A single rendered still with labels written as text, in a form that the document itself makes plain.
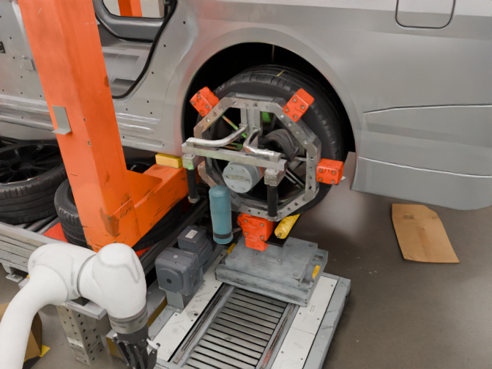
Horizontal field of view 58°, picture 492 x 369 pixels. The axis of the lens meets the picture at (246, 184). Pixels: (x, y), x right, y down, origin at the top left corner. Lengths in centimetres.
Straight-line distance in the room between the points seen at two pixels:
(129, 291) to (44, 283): 18
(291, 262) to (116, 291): 140
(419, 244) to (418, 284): 34
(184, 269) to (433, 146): 113
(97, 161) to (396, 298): 163
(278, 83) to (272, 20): 23
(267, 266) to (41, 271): 138
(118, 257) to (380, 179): 113
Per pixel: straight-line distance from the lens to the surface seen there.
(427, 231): 297
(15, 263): 276
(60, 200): 248
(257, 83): 178
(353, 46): 164
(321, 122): 174
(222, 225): 192
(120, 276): 98
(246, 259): 229
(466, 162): 174
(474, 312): 254
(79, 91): 160
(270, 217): 164
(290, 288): 225
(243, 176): 170
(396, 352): 225
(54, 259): 108
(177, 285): 207
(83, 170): 175
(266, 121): 196
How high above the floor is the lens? 172
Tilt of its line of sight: 31 degrees down
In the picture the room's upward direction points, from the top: 3 degrees counter-clockwise
